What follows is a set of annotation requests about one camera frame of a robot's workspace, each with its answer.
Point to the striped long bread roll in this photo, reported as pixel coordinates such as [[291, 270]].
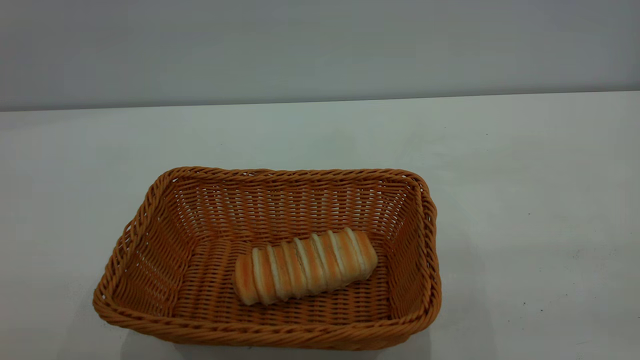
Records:
[[305, 267]]

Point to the orange woven wicker basket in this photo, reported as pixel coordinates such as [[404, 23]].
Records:
[[200, 280]]

